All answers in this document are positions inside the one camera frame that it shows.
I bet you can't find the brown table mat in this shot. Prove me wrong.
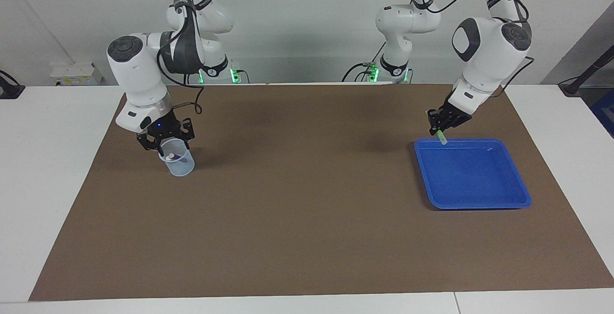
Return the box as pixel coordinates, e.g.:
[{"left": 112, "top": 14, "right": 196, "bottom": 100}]
[{"left": 29, "top": 83, "right": 614, "bottom": 302}]

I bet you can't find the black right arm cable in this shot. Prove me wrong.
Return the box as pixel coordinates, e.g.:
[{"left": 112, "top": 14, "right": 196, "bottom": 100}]
[{"left": 158, "top": 41, "right": 205, "bottom": 116}]

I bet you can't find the blue crate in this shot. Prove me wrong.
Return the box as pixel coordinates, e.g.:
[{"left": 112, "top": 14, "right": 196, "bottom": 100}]
[{"left": 591, "top": 89, "right": 614, "bottom": 138}]

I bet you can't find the black clamp mount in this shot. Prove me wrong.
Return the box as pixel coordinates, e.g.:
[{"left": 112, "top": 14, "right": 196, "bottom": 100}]
[{"left": 0, "top": 70, "right": 25, "bottom": 100}]

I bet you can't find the black base cable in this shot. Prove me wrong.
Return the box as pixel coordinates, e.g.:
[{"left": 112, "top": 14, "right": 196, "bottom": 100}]
[
  {"left": 342, "top": 41, "right": 387, "bottom": 83},
  {"left": 229, "top": 59, "right": 250, "bottom": 84}
]

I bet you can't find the black pole stand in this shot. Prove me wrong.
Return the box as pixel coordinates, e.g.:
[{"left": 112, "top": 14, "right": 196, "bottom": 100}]
[{"left": 558, "top": 46, "right": 614, "bottom": 97}]

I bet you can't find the blue plastic tray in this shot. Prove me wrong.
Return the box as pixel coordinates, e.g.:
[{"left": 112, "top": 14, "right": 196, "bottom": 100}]
[{"left": 413, "top": 138, "right": 532, "bottom": 210}]

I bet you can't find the translucent plastic cup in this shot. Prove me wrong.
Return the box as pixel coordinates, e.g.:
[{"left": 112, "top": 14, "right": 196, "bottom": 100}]
[{"left": 158, "top": 139, "right": 196, "bottom": 177}]

